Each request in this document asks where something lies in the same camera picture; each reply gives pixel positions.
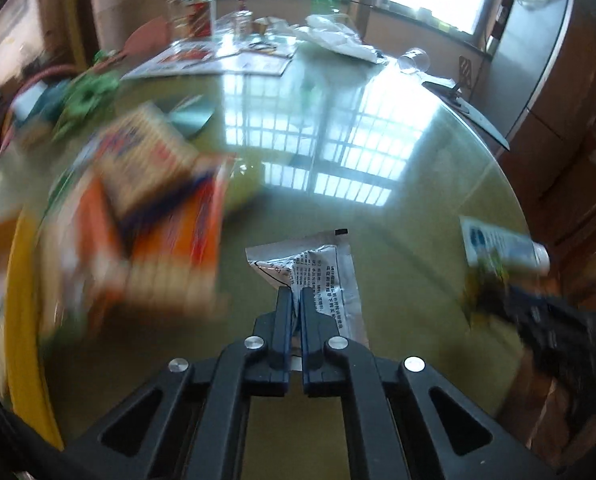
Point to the small glass bottle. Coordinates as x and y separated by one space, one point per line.
243 19

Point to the clear drinking glass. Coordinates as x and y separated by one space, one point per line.
414 60

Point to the silver snack packet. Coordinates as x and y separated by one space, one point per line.
323 270

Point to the printed paper sheet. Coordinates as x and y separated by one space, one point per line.
178 60
263 60

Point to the pink chair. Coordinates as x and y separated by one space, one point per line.
148 35

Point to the large orange cracker packet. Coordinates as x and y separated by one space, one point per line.
178 260

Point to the small orange cracker packet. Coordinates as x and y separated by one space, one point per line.
148 160

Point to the yellow cardboard box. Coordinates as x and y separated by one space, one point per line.
25 335

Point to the glass jar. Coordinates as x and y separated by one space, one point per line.
178 7

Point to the red white liquor bottle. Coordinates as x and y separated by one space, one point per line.
201 15

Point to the pink hoop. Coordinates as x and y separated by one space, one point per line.
38 76

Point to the white blue tube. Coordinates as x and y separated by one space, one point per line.
498 245

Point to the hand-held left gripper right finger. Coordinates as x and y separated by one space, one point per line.
309 340

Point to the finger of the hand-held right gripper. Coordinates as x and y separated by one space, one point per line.
508 305

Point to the grey refrigerator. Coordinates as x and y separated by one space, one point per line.
528 55

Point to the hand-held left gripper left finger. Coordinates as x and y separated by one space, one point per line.
284 340

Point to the yellow green snack packet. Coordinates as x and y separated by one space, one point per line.
488 280

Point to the white plastic bag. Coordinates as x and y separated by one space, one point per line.
338 37

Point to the green crumpled wrapper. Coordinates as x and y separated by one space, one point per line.
90 90

